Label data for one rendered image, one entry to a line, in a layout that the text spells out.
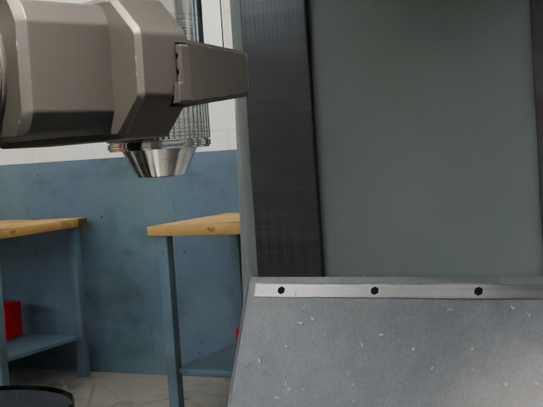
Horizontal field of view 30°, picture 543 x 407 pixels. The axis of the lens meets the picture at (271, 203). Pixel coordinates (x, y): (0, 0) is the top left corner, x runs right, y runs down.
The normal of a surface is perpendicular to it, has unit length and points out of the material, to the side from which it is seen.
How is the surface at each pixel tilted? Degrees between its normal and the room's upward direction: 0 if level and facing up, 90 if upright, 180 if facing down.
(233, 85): 90
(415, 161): 90
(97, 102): 90
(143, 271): 90
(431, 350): 63
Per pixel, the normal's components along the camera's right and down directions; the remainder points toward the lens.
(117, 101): -0.70, 0.07
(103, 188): -0.45, 0.07
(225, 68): 0.71, 0.00
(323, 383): -0.44, -0.36
